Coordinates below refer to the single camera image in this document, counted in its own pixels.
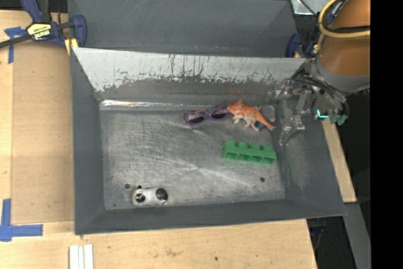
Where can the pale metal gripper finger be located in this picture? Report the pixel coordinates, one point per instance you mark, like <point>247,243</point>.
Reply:
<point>285,135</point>
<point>296,130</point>

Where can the grey round lump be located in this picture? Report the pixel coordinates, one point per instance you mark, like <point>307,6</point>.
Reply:
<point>269,111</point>

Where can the green toy building block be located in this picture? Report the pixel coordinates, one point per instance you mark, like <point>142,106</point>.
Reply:
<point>248,152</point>

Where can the orange toy dinosaur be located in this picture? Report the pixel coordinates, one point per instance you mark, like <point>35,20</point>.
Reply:
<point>248,113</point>

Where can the purple sunglasses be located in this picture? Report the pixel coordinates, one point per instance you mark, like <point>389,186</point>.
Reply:
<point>204,115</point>

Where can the grey metal bin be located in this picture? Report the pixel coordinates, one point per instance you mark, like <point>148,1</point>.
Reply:
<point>189,151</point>

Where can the pale wood flat board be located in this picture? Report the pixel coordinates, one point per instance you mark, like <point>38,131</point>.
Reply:
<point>42,135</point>

